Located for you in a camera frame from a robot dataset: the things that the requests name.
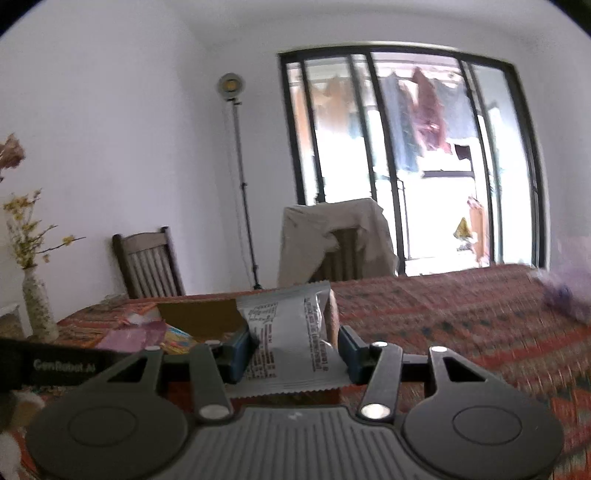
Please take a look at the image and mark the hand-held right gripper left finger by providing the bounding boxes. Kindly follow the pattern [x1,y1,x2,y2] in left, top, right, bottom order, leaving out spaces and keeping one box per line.
[102,329,260,422]

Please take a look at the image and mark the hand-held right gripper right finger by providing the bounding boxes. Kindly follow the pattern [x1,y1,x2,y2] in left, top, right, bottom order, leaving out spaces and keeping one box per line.
[337,325,498,421]

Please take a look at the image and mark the cardboard box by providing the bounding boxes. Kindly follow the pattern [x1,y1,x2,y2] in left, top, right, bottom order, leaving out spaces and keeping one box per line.
[156,290,341,346]

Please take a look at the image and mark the grey-white foil snack packet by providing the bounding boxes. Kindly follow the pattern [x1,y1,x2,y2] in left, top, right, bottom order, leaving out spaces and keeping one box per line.
[226,281,348,398]

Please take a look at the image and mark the pile of mixed snack packets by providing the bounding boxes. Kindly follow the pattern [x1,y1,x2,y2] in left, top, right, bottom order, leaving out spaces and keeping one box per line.
[95,309,195,355]

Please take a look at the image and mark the person's left forearm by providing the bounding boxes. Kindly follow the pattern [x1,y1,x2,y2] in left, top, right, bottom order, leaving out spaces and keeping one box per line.
[0,390,47,480]

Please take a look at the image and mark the floral ceramic vase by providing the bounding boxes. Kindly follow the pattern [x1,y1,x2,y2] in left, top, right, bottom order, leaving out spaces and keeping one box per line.
[22,267,60,343]

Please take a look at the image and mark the jacket-draped wooden chair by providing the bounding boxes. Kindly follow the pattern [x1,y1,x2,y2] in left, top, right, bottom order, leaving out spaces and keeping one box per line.
[309,228,365,283]

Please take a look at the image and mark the patterned tablecloth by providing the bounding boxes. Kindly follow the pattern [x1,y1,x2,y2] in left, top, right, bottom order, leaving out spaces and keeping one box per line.
[9,263,591,480]

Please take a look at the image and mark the white jacket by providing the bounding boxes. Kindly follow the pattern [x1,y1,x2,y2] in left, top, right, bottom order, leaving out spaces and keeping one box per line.
[277,198,400,288]

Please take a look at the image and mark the dark wooden chair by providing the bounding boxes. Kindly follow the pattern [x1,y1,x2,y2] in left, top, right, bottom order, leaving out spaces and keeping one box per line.
[112,226,186,300]

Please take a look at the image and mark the yellow flower branches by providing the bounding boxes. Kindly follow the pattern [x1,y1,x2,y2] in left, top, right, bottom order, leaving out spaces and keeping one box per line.
[2,189,88,269]

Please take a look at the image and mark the pink dried flowers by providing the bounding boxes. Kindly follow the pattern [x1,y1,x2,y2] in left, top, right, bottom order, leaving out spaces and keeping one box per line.
[0,134,26,183]

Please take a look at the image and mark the blue hanging garment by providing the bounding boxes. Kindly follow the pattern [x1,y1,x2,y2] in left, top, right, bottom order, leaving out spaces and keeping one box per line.
[381,74,419,171]

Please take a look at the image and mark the maroon hanging garment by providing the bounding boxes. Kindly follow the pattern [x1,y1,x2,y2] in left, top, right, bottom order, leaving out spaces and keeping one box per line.
[411,67,452,153]

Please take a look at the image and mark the black-framed sliding glass door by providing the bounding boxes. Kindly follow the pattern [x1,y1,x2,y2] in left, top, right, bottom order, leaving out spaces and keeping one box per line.
[278,44,548,278]

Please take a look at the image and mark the grey hanging garment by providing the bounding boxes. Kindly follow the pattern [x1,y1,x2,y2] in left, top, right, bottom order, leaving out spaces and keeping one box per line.
[438,80,481,139]

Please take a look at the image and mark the ring light stand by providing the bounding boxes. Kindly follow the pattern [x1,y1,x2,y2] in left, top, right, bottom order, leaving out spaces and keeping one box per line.
[218,73,264,291]

